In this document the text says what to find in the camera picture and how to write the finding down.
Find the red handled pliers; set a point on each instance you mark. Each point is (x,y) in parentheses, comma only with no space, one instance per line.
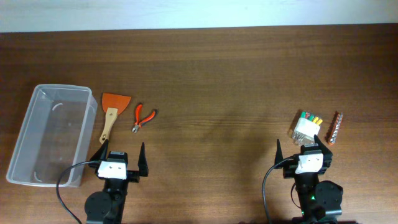
(139,122)

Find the clear plastic container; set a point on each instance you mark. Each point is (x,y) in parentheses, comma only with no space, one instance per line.
(55,135)

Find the orange socket bit rail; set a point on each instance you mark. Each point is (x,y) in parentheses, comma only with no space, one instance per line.
(336,127)

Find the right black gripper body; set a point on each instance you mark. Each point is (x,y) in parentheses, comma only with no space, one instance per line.
(288,170)

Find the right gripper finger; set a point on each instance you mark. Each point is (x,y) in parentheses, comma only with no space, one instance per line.
(278,156)
(325,151)

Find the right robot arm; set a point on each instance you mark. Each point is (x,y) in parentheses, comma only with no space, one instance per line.
(319,201)

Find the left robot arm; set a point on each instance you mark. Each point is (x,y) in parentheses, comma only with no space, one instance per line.
(107,205)

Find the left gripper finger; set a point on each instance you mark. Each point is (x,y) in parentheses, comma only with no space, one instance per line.
(101,153)
(142,162)

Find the orange scraper wooden handle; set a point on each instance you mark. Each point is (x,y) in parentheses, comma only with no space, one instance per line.
(113,105)

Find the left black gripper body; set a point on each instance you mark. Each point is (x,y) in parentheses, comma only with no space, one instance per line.
(134,176)

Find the clear case coloured bits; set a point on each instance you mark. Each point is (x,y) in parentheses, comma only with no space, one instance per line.
(306,127)

